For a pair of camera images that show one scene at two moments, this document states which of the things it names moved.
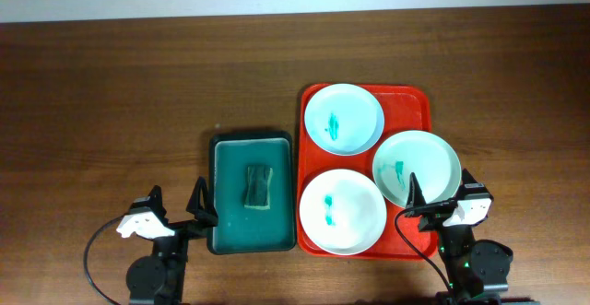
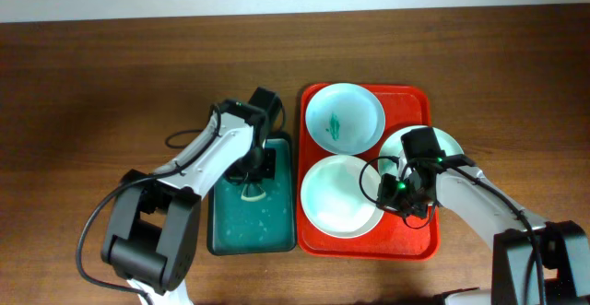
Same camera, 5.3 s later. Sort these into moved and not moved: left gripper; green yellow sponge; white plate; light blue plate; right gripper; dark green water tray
Moved: white plate; right gripper; green yellow sponge; left gripper
Not moved: light blue plate; dark green water tray
